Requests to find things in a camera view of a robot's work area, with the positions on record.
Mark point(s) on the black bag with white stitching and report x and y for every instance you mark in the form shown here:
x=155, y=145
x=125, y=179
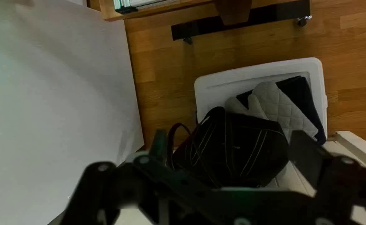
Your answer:
x=228, y=149

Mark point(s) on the white plastic bin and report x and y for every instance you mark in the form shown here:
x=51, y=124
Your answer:
x=212, y=90

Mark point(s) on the large white paper sheet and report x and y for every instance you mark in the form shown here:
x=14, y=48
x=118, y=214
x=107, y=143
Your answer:
x=66, y=99

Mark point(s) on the dark cloth in bin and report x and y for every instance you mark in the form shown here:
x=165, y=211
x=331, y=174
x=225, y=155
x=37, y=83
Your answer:
x=298, y=91

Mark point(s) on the grey quilted cloth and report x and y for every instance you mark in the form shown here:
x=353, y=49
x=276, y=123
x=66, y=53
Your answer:
x=268, y=103

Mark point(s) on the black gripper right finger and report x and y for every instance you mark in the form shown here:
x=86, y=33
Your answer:
x=338, y=180

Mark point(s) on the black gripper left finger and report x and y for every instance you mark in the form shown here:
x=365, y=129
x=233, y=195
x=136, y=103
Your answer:
x=105, y=189

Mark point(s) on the black metal bar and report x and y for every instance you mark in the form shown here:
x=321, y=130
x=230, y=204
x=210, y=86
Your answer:
x=296, y=10

